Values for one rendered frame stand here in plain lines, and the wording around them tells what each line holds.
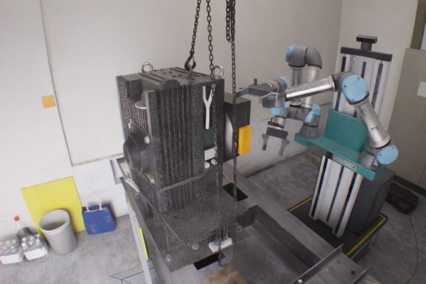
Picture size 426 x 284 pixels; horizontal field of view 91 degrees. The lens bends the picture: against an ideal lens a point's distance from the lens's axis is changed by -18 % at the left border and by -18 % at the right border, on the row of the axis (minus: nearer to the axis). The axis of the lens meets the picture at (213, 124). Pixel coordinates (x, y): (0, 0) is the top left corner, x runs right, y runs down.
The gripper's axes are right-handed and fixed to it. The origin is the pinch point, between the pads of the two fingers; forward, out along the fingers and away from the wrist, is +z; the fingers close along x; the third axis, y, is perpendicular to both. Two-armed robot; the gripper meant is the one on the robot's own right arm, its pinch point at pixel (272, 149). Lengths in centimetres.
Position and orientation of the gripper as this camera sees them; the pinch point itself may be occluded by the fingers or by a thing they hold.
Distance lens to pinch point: 159.8
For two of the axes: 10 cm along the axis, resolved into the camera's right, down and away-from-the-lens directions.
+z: -2.4, 9.7, 0.4
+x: -6.2, -1.8, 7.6
